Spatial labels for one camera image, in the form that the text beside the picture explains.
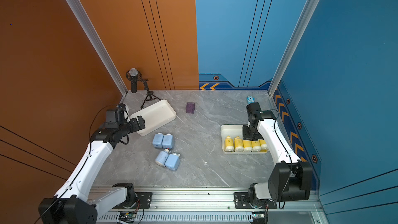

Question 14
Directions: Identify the purple cube toy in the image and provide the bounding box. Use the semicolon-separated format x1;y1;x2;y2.
186;102;195;114

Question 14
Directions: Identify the left green circuit board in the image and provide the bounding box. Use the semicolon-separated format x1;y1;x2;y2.
118;212;137;224

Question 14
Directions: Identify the black microphone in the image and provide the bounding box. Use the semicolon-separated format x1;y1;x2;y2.
125;68;142;93

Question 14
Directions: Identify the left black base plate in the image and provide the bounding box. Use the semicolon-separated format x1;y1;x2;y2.
121;192;152;209

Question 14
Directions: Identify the right green circuit board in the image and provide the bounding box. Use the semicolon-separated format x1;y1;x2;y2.
252;212;268;224

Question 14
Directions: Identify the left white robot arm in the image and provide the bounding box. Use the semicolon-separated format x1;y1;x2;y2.
38;116;145;224

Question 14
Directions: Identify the blue sharpener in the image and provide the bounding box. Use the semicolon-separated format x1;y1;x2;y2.
152;133;164;148
155;149;170;167
165;153;180;171
162;133;175;149

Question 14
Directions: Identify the white storage tray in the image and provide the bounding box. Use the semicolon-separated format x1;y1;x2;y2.
130;100;176;136
221;125;268;155

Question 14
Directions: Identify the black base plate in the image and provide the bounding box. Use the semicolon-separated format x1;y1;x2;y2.
121;192;152;209
233;192;277;209

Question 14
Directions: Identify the black mini tripod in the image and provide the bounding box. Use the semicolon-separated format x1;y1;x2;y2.
141;79;161;109

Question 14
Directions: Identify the aluminium rail frame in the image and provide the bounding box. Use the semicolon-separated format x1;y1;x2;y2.
98;186;328;224

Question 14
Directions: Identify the small teal robot toy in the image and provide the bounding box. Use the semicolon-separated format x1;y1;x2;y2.
247;96;255;104

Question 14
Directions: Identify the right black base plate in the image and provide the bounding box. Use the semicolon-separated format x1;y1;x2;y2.
233;192;277;209

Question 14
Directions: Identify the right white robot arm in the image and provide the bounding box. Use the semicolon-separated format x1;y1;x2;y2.
243;110;313;207

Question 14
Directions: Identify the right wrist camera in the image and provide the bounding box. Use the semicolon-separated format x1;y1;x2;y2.
246;102;262;125

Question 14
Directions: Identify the green circuit board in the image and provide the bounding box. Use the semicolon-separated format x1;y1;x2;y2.
252;212;268;224
118;212;137;224

